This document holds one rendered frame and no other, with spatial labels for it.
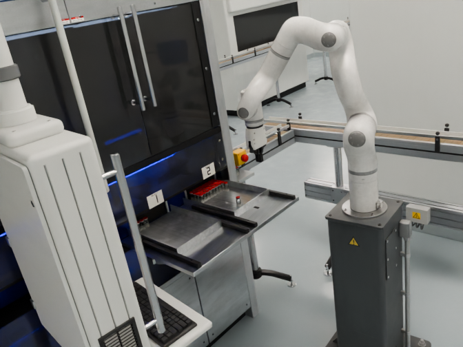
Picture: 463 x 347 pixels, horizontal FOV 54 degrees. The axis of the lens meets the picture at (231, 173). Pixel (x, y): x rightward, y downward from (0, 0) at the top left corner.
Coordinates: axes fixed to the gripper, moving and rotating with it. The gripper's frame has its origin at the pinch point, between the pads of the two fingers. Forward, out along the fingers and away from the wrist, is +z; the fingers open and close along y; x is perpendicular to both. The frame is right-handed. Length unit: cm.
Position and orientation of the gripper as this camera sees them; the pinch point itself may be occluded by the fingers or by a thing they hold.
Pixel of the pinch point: (259, 157)
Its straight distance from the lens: 207.4
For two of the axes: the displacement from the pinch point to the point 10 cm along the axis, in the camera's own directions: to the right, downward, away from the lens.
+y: -6.6, 3.8, -6.5
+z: 1.5, 9.1, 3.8
